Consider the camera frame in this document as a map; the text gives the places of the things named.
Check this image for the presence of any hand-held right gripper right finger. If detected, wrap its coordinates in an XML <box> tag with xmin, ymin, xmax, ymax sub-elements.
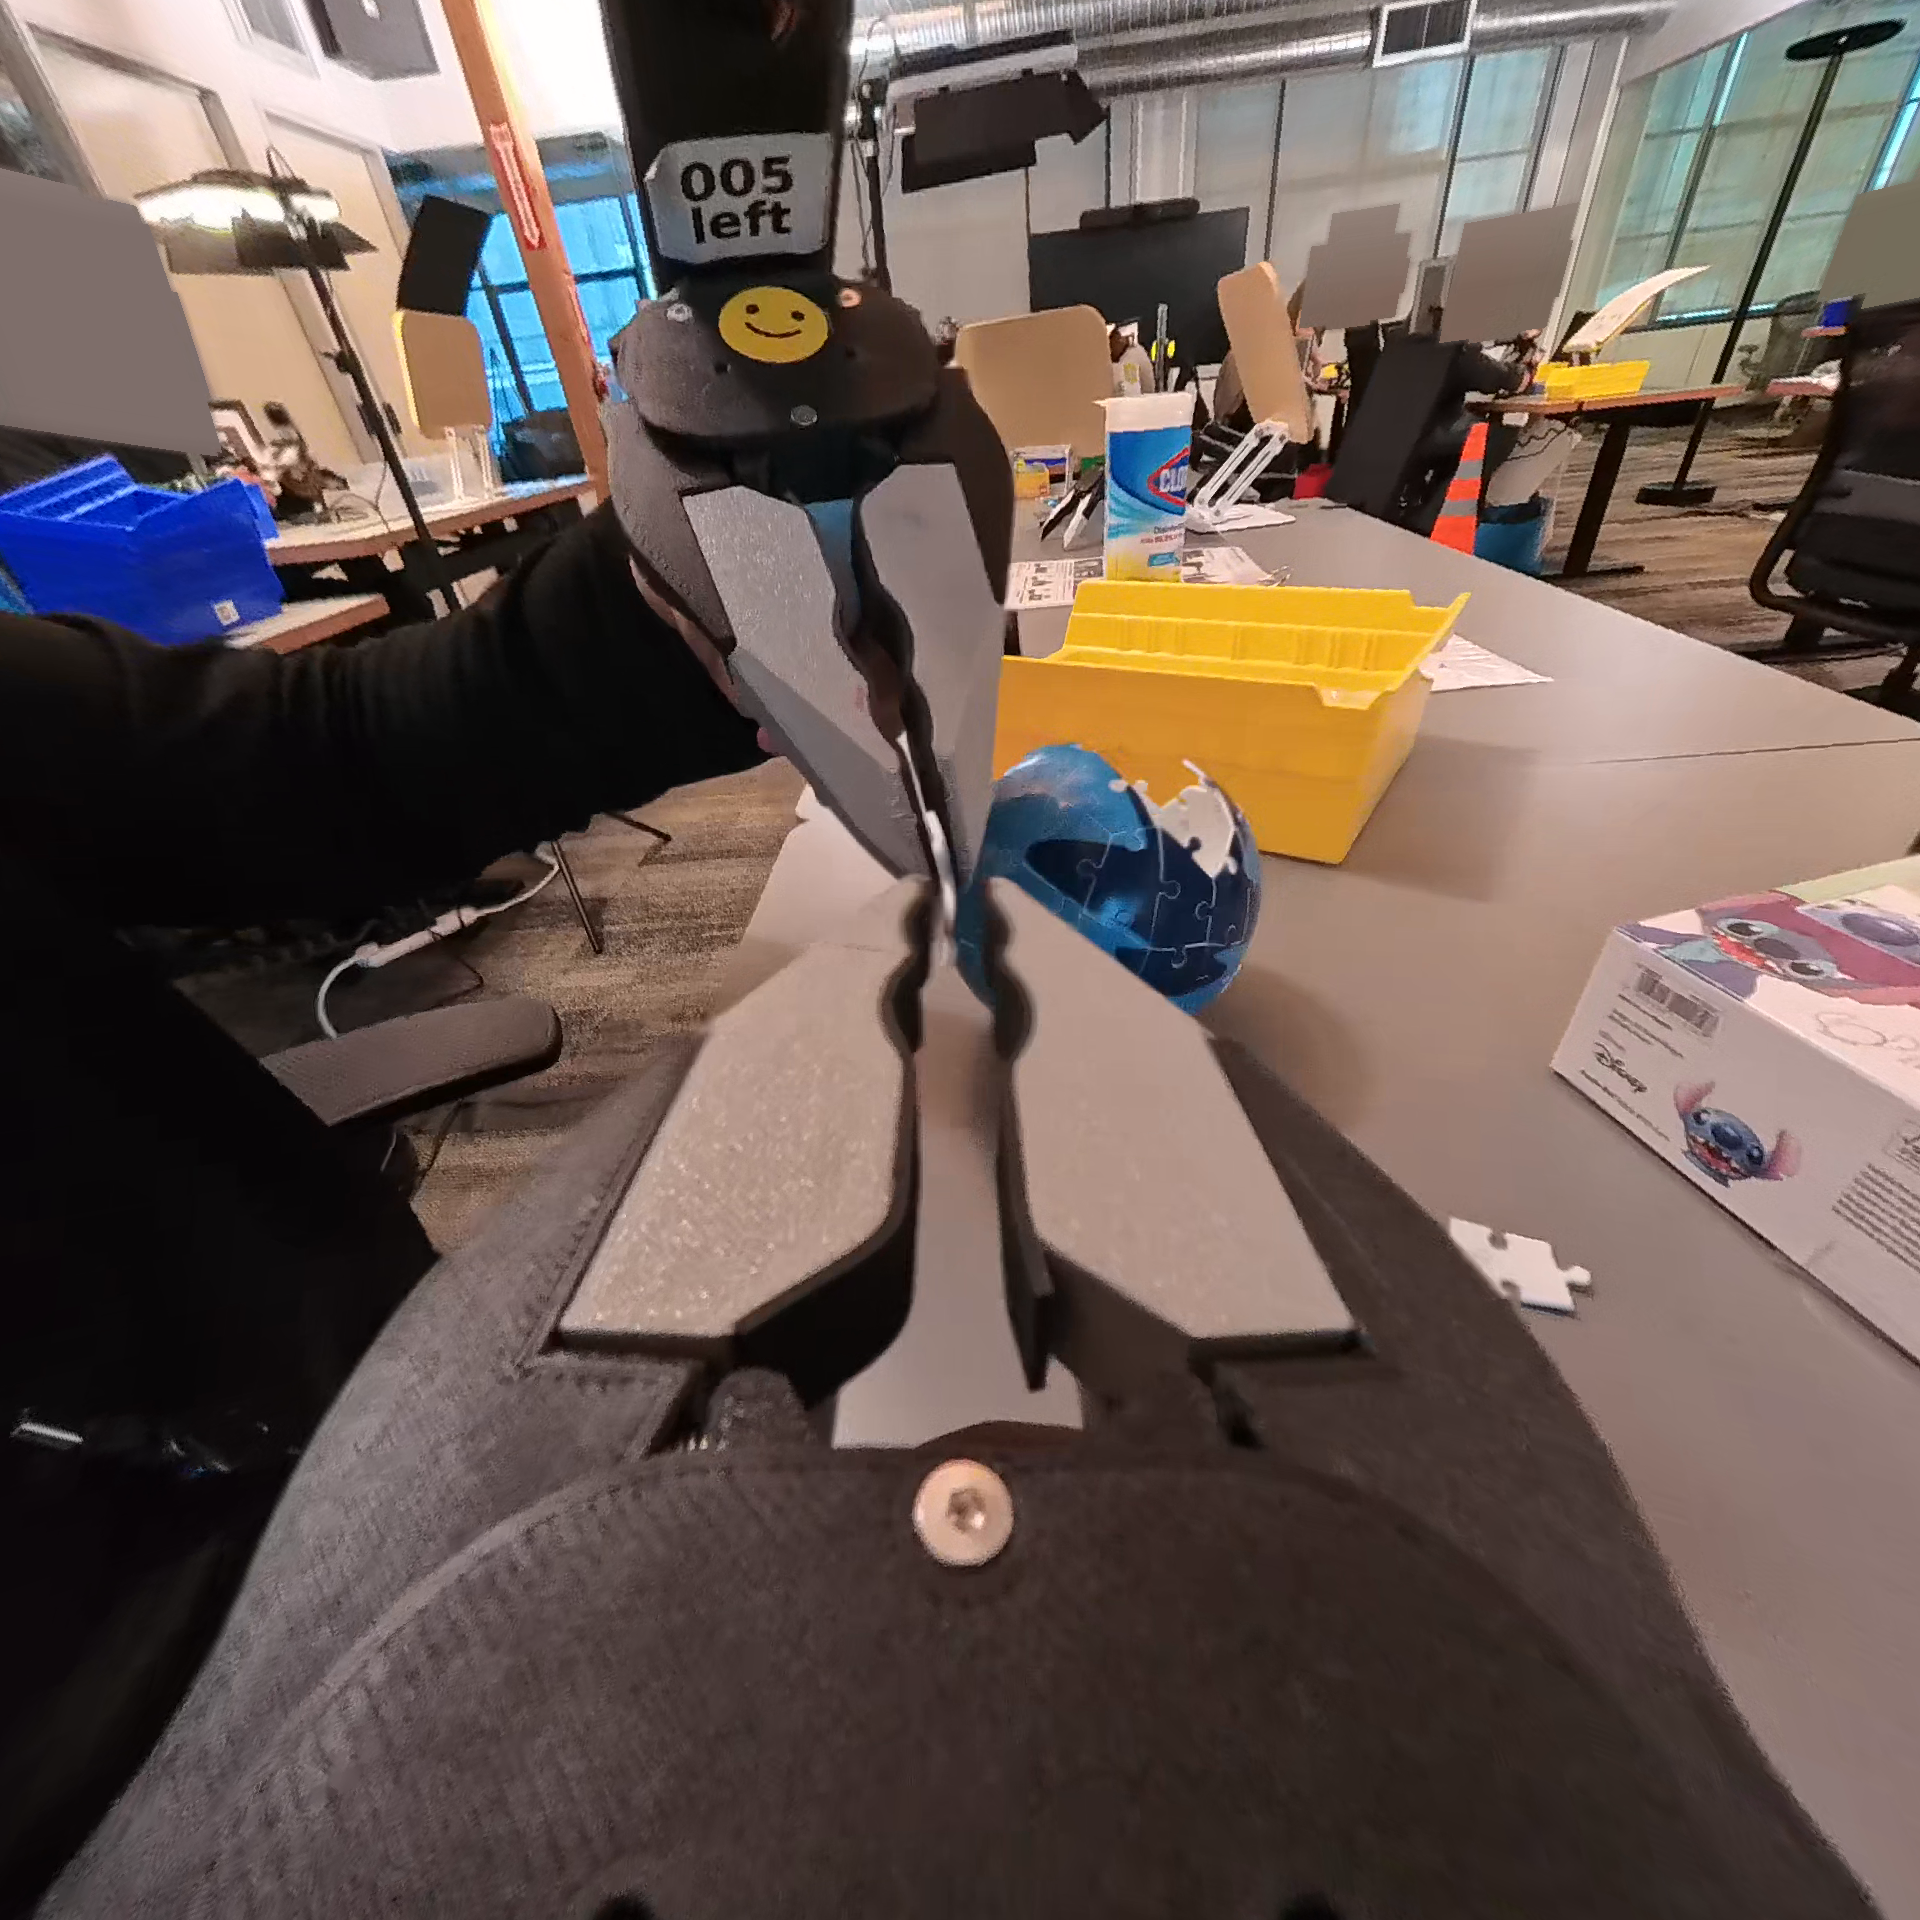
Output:
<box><xmin>982</xmin><ymin>881</ymin><xmax>1360</xmax><ymax>1391</ymax></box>

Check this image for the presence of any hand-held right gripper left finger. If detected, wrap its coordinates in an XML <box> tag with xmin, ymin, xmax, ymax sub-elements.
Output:
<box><xmin>556</xmin><ymin>877</ymin><xmax>942</xmax><ymax>1344</ymax></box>

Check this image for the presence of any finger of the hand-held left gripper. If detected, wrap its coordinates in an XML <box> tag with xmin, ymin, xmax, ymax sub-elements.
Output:
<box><xmin>684</xmin><ymin>487</ymin><xmax>945</xmax><ymax>887</ymax></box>
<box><xmin>859</xmin><ymin>460</ymin><xmax>1003</xmax><ymax>903</ymax></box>

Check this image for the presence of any blue puzzle ball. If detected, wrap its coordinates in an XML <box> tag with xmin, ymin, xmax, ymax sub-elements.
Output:
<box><xmin>953</xmin><ymin>742</ymin><xmax>1263</xmax><ymax>1016</ymax></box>

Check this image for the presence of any person's left forearm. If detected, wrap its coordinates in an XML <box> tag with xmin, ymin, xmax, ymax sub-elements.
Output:
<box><xmin>0</xmin><ymin>501</ymin><xmax>781</xmax><ymax>941</ymax></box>

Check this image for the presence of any printed puzzle box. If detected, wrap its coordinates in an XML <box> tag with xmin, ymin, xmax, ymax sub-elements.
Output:
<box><xmin>1549</xmin><ymin>855</ymin><xmax>1920</xmax><ymax>1363</ymax></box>

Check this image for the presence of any person's left hand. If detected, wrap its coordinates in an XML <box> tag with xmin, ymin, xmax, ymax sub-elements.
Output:
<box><xmin>859</xmin><ymin>625</ymin><xmax>920</xmax><ymax>747</ymax></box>

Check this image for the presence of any printed paper sheet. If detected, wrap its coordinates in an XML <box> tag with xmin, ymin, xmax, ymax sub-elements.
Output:
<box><xmin>1418</xmin><ymin>629</ymin><xmax>1558</xmax><ymax>694</ymax></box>
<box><xmin>1003</xmin><ymin>546</ymin><xmax>1292</xmax><ymax>610</ymax></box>

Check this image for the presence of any disinfecting wipes canister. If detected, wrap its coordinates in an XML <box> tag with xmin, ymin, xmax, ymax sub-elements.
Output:
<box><xmin>1102</xmin><ymin>390</ymin><xmax>1198</xmax><ymax>584</ymax></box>

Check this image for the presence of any wooden document stand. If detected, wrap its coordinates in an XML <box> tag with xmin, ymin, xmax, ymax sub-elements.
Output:
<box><xmin>952</xmin><ymin>303</ymin><xmax>1120</xmax><ymax>454</ymax></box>
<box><xmin>1211</xmin><ymin>260</ymin><xmax>1317</xmax><ymax>436</ymax></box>

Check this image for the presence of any white tablet stand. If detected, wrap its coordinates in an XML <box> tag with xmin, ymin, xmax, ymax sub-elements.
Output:
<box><xmin>1184</xmin><ymin>418</ymin><xmax>1301</xmax><ymax>535</ymax></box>

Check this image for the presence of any orange steel column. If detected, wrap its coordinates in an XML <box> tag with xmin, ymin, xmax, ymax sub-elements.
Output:
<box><xmin>441</xmin><ymin>0</ymin><xmax>618</xmax><ymax>499</ymax></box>

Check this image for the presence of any black light panel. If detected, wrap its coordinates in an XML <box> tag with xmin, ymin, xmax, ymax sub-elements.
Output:
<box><xmin>881</xmin><ymin>36</ymin><xmax>1107</xmax><ymax>191</ymax></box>

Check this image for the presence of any black chair armrest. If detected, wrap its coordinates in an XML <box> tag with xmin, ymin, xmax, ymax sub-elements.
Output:
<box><xmin>262</xmin><ymin>996</ymin><xmax>565</xmax><ymax>1127</ymax></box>

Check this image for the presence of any orange traffic cone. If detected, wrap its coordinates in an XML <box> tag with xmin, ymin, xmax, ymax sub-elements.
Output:
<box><xmin>1432</xmin><ymin>418</ymin><xmax>1495</xmax><ymax>559</ymax></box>

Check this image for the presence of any studio light on stand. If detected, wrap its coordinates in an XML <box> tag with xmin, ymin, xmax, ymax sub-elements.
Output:
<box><xmin>132</xmin><ymin>166</ymin><xmax>673</xmax><ymax>957</ymax></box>

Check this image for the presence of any blue plastic bin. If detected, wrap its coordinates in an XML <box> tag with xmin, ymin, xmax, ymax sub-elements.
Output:
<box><xmin>0</xmin><ymin>454</ymin><xmax>287</xmax><ymax>647</ymax></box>

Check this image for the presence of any black floor lamp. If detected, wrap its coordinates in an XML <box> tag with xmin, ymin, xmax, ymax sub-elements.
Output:
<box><xmin>1633</xmin><ymin>19</ymin><xmax>1895</xmax><ymax>506</ymax></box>

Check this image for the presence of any black wall monitor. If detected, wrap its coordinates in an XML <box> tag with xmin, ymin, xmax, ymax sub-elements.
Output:
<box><xmin>1025</xmin><ymin>201</ymin><xmax>1251</xmax><ymax>361</ymax></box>

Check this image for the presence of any white charger cable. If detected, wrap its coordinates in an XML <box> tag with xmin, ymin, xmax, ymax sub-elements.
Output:
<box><xmin>314</xmin><ymin>852</ymin><xmax>565</xmax><ymax>1040</ymax></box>

